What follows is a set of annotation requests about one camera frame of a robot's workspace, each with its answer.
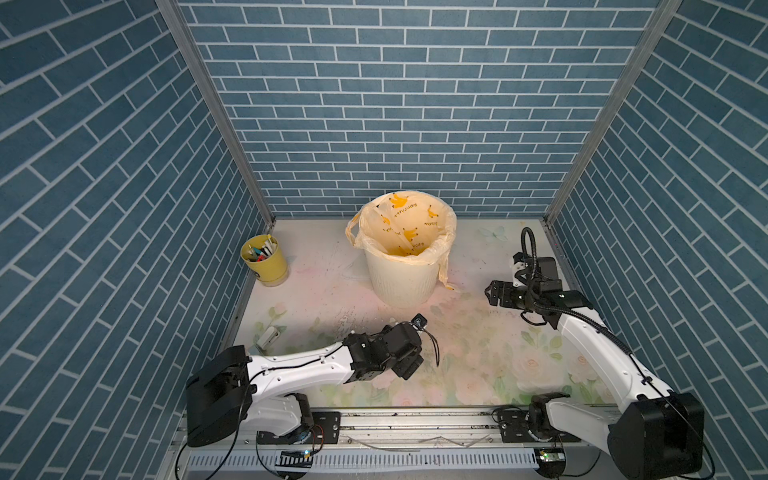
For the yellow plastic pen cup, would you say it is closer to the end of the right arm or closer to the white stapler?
the white stapler

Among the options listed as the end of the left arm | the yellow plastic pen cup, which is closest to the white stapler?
the yellow plastic pen cup

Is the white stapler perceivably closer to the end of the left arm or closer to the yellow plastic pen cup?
the yellow plastic pen cup

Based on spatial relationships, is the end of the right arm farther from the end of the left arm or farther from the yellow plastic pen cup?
the yellow plastic pen cup

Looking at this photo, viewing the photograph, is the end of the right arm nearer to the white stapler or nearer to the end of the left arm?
the end of the left arm

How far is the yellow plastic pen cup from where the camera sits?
3.05 ft
